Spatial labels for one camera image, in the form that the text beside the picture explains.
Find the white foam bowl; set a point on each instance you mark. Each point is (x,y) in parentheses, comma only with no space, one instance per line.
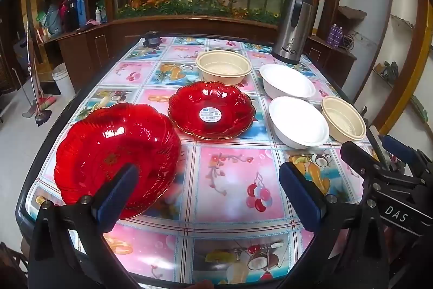
(297,123)
(287,80)

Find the grey-blue thermos jug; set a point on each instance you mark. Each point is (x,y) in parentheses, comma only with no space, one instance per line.
(52,21)

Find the pink thermos flask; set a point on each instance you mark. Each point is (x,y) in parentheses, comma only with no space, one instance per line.
(63,9)

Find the blue thermos flask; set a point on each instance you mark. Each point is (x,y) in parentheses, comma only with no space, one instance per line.
(82,9)

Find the brown cardboard box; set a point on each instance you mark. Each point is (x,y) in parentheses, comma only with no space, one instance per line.
(351,13)

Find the large red plastic plate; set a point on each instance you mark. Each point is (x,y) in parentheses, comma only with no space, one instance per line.
(101,146)

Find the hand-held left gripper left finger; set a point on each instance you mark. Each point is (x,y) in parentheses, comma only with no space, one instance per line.
(116,197)

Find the green packet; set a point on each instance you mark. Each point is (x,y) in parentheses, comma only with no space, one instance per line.
(40,16)

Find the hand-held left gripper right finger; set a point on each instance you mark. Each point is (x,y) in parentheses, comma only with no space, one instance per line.
(299,190)

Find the white plastic bucket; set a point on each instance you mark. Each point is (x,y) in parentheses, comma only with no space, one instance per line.
(62,79)

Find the flat grey mop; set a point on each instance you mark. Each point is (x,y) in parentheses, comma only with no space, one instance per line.
(28,113)

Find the green bottle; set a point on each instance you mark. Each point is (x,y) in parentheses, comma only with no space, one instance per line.
(103,9)

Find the red broom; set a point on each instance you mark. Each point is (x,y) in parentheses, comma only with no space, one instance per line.
(47,101)

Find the small red plastic plate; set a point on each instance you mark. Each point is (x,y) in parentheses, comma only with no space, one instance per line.
(189,113)

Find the black thermos flask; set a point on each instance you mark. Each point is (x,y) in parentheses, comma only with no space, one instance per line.
(71,14)

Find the small black jar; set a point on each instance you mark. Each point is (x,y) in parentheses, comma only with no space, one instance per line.
(151,38)

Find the beige plastic bowl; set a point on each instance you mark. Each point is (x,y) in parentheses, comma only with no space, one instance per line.
(341,119)
(223,69)

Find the brown wooden cabinet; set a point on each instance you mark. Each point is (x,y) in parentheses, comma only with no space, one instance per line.
(101,42)

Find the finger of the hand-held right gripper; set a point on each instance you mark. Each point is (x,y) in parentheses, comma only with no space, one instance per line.
(399,146)
(358,158)

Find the stainless steel thermos jug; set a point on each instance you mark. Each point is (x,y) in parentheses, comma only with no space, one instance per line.
(294,25)

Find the pink cloth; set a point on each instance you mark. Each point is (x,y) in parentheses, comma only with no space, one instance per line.
(92,23)

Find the white spray bottle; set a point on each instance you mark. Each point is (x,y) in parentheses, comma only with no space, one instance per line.
(98,14)

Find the printed fruit pattern tablecloth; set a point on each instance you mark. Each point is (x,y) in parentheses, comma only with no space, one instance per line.
(236,174)

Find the purple bottle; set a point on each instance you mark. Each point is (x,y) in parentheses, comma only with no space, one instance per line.
(332,33)
(338,34)

